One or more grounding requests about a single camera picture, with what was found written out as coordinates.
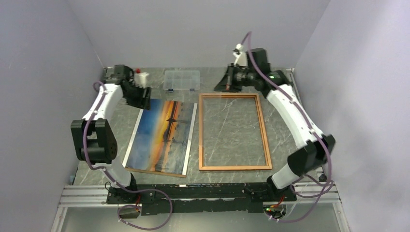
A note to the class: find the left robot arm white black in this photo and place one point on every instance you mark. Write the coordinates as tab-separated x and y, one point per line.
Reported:
93	139

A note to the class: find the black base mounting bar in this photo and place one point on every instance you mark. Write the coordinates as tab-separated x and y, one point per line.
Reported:
192	198

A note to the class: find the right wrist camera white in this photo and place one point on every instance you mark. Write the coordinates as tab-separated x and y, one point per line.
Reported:
240	56

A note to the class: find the wooden picture frame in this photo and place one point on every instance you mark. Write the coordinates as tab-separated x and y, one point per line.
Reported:
232	133

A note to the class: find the aluminium extrusion rail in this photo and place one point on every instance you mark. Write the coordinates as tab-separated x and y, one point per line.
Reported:
84	196

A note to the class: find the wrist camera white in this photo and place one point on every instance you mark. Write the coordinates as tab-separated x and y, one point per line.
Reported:
141	77
240	56

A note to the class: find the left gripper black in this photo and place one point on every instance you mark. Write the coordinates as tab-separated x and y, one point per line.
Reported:
143	103

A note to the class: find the sunset photo print board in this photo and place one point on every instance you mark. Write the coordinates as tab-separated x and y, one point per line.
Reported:
161	139

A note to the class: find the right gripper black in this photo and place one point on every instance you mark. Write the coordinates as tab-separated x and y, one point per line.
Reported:
226	83

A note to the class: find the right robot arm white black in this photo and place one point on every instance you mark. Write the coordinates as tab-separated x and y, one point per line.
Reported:
252	69

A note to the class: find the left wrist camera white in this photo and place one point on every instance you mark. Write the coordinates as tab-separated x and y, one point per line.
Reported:
141	77

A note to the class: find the clear plastic organizer box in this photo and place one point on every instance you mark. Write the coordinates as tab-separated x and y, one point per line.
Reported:
181	80

